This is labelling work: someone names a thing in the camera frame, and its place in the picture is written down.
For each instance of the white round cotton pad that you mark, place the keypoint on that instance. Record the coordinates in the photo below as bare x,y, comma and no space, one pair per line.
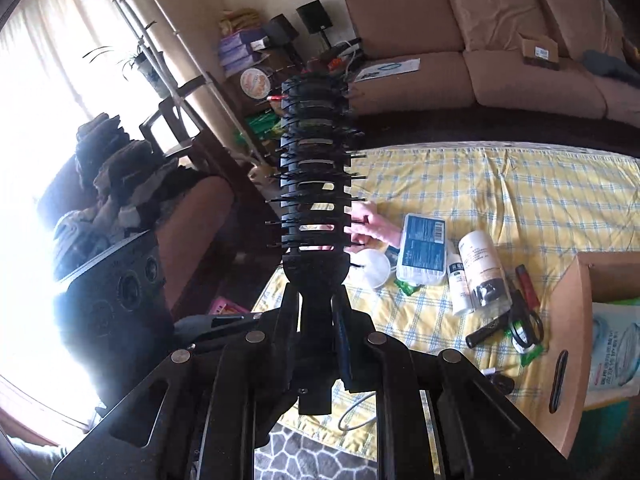
372,266

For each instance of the blue white tissue pack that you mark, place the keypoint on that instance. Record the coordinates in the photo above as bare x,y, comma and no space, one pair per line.
423,251

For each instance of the green plastic wipes pack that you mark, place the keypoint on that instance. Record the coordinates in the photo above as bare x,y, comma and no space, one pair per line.
600,427

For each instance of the purple boxes stack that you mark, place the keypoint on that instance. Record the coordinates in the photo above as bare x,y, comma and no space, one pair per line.
235,52

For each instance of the brown armchair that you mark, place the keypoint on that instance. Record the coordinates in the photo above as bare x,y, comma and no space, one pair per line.
219,241

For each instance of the pink cloth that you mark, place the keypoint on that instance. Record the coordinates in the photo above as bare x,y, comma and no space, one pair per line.
368,224

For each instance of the small cardboard parcel on sofa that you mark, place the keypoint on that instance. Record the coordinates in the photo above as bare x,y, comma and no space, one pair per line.
541,51

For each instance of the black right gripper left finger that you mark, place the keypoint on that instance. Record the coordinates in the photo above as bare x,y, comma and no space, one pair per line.
252,389

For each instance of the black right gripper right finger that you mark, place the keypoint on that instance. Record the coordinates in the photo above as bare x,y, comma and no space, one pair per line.
412,408

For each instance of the white cosmetic bottle black cap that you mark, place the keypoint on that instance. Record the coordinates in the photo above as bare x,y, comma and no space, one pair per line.
485,273

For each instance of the black hair brush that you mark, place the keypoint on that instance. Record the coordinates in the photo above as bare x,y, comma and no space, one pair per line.
315,336

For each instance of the grey patterned fleece blanket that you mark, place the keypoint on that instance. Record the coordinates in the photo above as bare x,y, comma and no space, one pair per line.
290,455

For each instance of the small white tube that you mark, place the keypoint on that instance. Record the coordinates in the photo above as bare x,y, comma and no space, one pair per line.
459,293

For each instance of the round white lidded tub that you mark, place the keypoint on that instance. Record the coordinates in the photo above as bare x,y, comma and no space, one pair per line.
255,83

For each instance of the brown sofa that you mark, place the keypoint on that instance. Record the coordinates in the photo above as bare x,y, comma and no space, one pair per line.
454,54

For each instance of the pile of dark clothes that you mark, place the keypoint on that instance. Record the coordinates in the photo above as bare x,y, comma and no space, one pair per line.
113,187

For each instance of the blue white face mask pouch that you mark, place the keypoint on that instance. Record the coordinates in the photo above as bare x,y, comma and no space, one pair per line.
614,368

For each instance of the cardboard box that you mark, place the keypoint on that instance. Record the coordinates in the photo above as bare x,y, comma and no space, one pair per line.
579,335

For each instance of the black mascara tube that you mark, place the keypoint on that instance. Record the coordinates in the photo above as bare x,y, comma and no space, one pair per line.
487,331

